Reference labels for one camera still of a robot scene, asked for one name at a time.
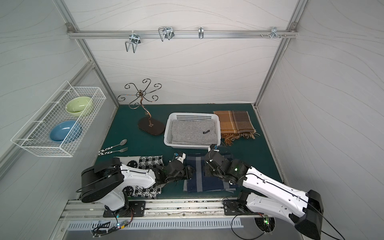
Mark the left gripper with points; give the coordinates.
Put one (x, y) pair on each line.
(186, 171)

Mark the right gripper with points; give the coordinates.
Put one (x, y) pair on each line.
(210, 163)

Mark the navy plaid scarf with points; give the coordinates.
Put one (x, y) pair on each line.
(202, 180)

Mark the black white smiley scarf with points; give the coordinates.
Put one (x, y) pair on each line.
(139, 180)

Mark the grey scarf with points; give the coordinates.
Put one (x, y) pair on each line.
(194, 132)

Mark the brown plaid fringed scarf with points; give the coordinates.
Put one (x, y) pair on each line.
(235, 125)

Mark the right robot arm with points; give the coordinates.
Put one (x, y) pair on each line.
(267, 197)

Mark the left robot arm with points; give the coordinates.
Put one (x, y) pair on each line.
(106, 182)

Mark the white plastic basket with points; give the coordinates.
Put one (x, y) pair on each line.
(190, 117)

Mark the green table mat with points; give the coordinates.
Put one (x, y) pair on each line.
(125, 126)

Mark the metal jewelry tree stand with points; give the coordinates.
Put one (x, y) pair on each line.
(147, 124)

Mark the white vent strip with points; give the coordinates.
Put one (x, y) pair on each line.
(162, 224)

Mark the blue ceramic bowl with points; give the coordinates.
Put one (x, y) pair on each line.
(66, 132)

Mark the green ceramic bowl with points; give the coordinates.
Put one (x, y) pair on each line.
(81, 106)

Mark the double metal hook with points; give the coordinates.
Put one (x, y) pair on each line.
(133, 42)

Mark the small metal hook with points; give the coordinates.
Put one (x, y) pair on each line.
(201, 32)

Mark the right metal hook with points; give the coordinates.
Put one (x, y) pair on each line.
(273, 34)

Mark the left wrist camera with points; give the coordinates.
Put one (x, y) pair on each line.
(180, 157)

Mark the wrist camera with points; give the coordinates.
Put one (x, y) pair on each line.
(212, 147)
(180, 157)

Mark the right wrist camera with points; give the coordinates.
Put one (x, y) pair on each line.
(212, 147)

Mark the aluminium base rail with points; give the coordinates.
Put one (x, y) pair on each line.
(180, 207)

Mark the patterned handle fork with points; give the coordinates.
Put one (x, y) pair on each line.
(111, 152)

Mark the cable bundle left base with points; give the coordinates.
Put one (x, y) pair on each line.
(106, 228)

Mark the white wire wall basket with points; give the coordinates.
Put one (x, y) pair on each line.
(34, 136)

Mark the aluminium top rail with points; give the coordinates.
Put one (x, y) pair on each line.
(148, 35)

